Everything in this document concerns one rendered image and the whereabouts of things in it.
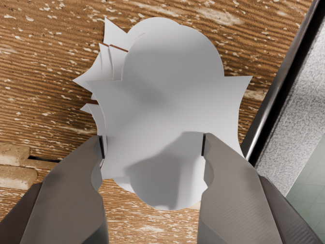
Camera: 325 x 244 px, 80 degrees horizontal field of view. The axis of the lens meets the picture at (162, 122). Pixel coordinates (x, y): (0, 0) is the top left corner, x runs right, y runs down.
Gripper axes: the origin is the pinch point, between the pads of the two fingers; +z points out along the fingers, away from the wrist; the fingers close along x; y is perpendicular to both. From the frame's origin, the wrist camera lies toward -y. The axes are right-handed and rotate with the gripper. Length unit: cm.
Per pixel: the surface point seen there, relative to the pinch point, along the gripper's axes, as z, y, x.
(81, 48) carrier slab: 11.2, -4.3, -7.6
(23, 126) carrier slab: 11.3, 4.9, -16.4
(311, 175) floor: 104, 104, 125
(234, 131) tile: 1.8, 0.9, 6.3
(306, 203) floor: 104, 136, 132
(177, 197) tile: -0.1, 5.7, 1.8
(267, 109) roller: 12.8, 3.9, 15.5
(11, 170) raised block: 10.2, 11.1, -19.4
